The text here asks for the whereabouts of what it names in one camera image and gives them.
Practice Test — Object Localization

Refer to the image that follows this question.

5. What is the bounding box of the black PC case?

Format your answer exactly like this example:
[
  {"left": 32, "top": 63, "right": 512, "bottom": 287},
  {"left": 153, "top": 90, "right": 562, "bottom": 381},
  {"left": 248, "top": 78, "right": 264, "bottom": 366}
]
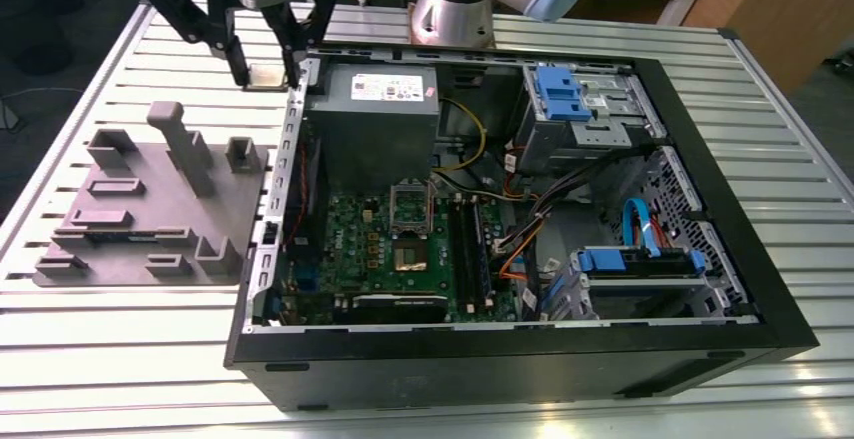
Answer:
[{"left": 223, "top": 38, "right": 820, "bottom": 413}]

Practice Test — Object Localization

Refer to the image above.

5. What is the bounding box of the yellow wire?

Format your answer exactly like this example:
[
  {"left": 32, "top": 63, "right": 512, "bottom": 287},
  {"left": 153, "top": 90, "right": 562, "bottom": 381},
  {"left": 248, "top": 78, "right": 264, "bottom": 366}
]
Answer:
[{"left": 429, "top": 96, "right": 489, "bottom": 176}]

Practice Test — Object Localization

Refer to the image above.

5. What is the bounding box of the black graphics card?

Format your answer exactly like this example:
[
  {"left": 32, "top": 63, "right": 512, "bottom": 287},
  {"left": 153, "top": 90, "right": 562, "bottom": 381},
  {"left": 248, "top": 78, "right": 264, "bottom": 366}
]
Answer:
[{"left": 332, "top": 291, "right": 449, "bottom": 325}]

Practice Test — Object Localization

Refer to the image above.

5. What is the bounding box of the grey power supply unit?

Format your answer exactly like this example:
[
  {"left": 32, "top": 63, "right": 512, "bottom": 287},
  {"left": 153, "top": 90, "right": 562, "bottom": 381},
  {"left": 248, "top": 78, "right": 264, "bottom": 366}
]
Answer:
[{"left": 303, "top": 62, "right": 441, "bottom": 195}]

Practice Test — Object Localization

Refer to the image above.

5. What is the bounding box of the blue plastic drive bracket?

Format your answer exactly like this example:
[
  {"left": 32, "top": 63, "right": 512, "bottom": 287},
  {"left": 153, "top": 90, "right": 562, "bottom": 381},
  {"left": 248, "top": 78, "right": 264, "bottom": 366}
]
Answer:
[{"left": 535, "top": 65, "right": 596, "bottom": 123}]

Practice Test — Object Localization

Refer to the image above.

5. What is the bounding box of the metal drive cage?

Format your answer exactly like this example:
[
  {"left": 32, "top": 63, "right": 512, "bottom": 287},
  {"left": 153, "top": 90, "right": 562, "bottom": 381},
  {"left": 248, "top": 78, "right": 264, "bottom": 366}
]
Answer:
[{"left": 516, "top": 61, "right": 668, "bottom": 175}]

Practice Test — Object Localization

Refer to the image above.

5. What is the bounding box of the blue data wire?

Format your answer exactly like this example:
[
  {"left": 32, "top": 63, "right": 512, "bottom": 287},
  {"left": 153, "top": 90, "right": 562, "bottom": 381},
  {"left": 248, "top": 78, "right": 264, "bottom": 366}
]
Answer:
[{"left": 619, "top": 197, "right": 670, "bottom": 260}]

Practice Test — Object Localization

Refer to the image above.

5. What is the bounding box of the hard disk in blue carrier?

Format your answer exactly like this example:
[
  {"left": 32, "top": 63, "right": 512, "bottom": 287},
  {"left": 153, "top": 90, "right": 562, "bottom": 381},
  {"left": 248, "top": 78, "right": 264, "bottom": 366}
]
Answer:
[{"left": 576, "top": 245, "right": 707, "bottom": 279}]

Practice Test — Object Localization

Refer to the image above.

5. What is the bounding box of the wooden cabinet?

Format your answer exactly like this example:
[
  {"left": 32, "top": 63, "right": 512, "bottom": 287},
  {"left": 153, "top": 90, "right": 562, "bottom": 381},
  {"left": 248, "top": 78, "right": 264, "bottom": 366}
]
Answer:
[{"left": 686, "top": 0, "right": 854, "bottom": 94}]

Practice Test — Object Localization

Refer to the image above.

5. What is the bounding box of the black wire bundle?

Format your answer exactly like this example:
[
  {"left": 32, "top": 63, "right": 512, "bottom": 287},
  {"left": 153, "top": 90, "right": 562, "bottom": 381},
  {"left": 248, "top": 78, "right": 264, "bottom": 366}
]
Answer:
[{"left": 519, "top": 141, "right": 668, "bottom": 225}]

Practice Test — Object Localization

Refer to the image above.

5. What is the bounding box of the metal socket cover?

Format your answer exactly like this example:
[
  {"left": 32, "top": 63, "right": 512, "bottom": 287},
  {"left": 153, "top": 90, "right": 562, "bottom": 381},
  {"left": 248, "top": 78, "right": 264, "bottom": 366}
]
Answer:
[{"left": 388, "top": 179, "right": 436, "bottom": 238}]

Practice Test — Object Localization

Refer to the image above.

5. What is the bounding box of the orange wire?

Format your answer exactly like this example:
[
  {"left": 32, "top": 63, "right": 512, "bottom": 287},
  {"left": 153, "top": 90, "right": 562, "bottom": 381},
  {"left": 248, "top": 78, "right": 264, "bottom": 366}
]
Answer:
[{"left": 496, "top": 251, "right": 535, "bottom": 281}]

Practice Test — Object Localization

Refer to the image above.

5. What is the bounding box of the metal disk bay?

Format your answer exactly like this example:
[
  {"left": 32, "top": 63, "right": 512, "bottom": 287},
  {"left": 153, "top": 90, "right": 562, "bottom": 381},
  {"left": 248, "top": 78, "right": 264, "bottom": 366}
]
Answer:
[{"left": 552, "top": 246, "right": 743, "bottom": 323}]

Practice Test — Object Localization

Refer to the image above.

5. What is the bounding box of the black RAM slot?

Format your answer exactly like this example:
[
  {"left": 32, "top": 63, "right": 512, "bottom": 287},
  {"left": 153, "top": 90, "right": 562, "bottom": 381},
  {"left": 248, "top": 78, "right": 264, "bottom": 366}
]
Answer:
[
  {"left": 463, "top": 194, "right": 492, "bottom": 310},
  {"left": 444, "top": 194, "right": 475, "bottom": 310},
  {"left": 453, "top": 194, "right": 483, "bottom": 310}
]

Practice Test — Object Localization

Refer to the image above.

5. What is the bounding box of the CPU socket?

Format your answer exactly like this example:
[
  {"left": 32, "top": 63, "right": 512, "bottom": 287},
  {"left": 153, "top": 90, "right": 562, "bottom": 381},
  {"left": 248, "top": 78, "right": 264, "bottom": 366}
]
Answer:
[{"left": 389, "top": 236, "right": 432, "bottom": 274}]

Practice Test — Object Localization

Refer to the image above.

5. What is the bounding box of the green motherboard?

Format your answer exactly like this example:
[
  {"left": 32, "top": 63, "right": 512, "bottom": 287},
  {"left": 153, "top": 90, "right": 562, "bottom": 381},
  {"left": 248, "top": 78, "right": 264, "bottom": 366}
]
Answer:
[{"left": 272, "top": 178, "right": 528, "bottom": 325}]

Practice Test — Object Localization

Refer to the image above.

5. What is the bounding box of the grey parts rack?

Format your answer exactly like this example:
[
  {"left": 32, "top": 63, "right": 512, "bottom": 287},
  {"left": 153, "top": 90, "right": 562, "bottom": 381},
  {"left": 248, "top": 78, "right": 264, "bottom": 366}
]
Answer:
[{"left": 30, "top": 100, "right": 279, "bottom": 289}]

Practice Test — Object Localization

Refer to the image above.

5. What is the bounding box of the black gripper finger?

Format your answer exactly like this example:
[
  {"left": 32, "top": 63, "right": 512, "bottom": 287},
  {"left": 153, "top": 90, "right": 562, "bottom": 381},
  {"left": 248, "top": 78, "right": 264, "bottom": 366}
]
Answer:
[
  {"left": 261, "top": 0, "right": 343, "bottom": 89},
  {"left": 128, "top": 0, "right": 253, "bottom": 89}
]

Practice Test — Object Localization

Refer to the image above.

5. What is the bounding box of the silver CPU chip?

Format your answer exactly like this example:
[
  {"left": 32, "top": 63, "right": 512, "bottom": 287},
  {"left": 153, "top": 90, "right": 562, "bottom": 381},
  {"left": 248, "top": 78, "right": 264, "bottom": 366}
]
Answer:
[{"left": 243, "top": 62, "right": 292, "bottom": 92}]

